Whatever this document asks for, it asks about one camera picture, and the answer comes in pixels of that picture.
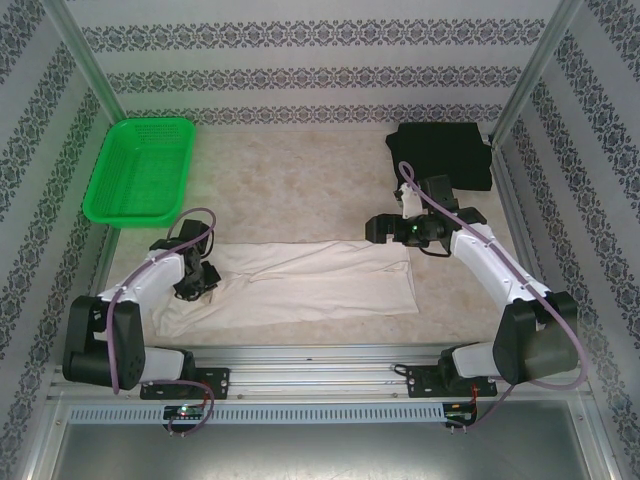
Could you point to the white t-shirt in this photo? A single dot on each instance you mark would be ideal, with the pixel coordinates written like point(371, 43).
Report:
point(325, 280)

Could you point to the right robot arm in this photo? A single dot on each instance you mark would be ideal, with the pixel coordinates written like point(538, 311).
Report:
point(485, 276)

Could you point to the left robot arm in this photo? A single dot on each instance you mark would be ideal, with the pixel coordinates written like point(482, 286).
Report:
point(160, 274)

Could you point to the black folded t-shirt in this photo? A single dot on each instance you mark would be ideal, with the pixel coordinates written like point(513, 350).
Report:
point(450, 150)

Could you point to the green plastic basket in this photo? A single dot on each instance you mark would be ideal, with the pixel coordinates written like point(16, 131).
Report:
point(140, 175)

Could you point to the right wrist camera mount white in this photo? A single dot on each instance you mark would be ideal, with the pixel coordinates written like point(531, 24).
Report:
point(409, 200)

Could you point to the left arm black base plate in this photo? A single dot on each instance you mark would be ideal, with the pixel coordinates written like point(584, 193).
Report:
point(217, 382)

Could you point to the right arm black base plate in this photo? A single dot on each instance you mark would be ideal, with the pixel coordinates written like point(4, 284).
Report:
point(420, 382)

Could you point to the aluminium mounting rail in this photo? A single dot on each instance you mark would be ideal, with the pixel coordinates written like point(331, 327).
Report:
point(310, 375)

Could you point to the aluminium frame post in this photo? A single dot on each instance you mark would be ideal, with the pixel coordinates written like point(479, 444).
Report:
point(535, 65)
point(85, 55)

